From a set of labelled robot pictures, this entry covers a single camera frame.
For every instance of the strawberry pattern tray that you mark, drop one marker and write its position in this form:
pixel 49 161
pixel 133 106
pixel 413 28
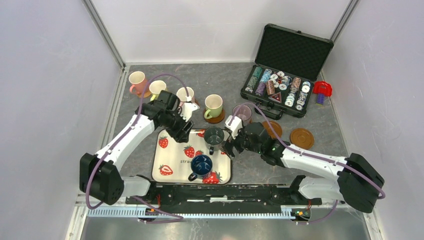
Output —
pixel 172 160

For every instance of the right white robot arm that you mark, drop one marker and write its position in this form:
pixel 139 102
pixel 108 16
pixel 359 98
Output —
pixel 351 179

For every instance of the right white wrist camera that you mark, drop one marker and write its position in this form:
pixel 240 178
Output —
pixel 232 125

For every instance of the purple mug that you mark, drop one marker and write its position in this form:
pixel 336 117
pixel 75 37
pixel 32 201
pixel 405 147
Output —
pixel 243 112

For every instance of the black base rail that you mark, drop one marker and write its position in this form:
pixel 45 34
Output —
pixel 226 199

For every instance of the dark blue mug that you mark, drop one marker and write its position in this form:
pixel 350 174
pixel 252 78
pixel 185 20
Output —
pixel 201 167

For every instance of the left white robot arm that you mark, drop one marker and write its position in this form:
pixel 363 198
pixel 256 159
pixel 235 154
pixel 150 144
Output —
pixel 99 173

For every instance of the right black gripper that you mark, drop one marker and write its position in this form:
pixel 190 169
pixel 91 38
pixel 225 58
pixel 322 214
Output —
pixel 229 145

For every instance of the purple poker chip stack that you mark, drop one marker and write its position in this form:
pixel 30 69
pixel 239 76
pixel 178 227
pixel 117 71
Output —
pixel 260 89

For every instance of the grey mug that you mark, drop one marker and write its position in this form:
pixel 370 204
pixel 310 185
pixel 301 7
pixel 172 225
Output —
pixel 214 138

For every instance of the red and purple toy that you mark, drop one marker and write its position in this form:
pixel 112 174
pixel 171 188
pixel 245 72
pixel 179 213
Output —
pixel 323 90

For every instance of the dark wooden coaster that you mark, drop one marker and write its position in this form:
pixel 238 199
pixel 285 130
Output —
pixel 273 129
pixel 216 120
pixel 302 138

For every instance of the light cork coaster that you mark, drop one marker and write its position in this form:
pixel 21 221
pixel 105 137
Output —
pixel 144 95

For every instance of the light green mug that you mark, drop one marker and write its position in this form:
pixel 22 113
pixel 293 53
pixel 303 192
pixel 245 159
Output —
pixel 213 106

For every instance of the pale pink mug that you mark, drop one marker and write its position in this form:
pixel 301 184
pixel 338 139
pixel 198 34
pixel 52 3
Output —
pixel 182 94

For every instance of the all in triangle button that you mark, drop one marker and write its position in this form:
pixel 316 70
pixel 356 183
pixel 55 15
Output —
pixel 277 97

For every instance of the green poker chip stack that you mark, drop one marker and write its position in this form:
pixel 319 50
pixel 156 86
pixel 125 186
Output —
pixel 257 71

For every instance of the black poker chip case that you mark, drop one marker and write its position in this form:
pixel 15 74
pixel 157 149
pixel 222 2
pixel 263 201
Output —
pixel 296 59

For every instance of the yellow mug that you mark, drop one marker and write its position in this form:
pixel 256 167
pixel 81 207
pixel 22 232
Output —
pixel 156 87

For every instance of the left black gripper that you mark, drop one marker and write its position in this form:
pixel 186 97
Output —
pixel 179 135

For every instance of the light blue chip stack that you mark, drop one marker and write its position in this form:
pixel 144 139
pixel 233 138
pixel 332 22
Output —
pixel 266 75

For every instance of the brown poker chip stack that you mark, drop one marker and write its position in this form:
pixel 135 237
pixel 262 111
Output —
pixel 270 89

